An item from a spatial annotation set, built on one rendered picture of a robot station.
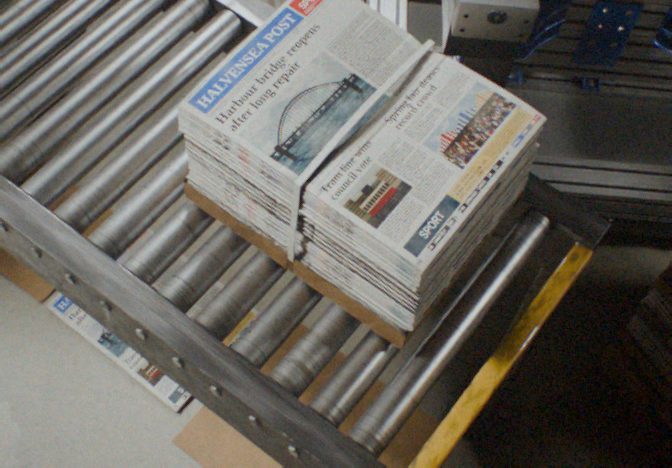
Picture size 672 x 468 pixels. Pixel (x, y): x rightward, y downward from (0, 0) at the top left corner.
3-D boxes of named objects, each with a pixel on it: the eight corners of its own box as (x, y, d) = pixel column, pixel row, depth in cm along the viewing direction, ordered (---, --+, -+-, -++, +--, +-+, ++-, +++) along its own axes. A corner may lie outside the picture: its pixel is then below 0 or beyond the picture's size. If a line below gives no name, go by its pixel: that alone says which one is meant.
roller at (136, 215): (311, 77, 170) (313, 57, 165) (106, 277, 148) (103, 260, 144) (286, 61, 171) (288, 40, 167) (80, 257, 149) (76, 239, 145)
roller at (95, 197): (279, 56, 171) (280, 35, 167) (72, 251, 150) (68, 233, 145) (255, 40, 173) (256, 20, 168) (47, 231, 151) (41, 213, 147)
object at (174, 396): (264, 315, 229) (264, 313, 228) (176, 412, 216) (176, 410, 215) (136, 220, 238) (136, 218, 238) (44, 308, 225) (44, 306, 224)
